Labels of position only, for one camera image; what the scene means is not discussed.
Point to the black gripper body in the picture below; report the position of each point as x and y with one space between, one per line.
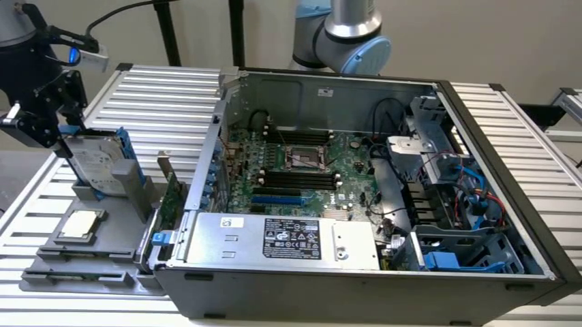
28 73

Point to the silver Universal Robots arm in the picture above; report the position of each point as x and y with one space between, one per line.
338 32

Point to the silver metal disk bay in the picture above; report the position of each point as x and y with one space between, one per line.
428 136

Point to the grey plastic disk bay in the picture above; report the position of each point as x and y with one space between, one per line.
460 250

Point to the black metal pole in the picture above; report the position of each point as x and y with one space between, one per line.
237 32
167 32

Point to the silver CPU chip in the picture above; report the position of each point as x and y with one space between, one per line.
83 223

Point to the green graphics card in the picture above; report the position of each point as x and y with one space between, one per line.
170 201

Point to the grey parts rack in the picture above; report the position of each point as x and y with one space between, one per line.
114 238

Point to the green RAM stick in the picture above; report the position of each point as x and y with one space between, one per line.
86 254
72 277

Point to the blue case latch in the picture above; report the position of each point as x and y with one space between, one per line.
162 237

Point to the black RAM slot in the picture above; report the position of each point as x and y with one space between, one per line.
297 186
298 131
299 177
301 172
297 135
298 182

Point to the black expansion slot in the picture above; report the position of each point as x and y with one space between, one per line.
277 192

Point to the blue expansion slot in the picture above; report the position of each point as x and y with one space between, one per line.
275 201

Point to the CPU socket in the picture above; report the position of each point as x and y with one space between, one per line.
307 157

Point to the white barcode sticker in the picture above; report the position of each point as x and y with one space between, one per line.
323 92

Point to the silver power supply unit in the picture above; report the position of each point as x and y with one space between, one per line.
254 245

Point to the green motherboard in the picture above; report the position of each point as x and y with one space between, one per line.
353 194

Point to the black open PC case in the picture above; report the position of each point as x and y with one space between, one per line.
318 293

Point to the black fan shroud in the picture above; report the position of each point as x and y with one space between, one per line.
428 204

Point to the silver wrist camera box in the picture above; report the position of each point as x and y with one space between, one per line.
93 58

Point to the hard disk with blue bracket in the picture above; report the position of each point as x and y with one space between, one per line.
102 167

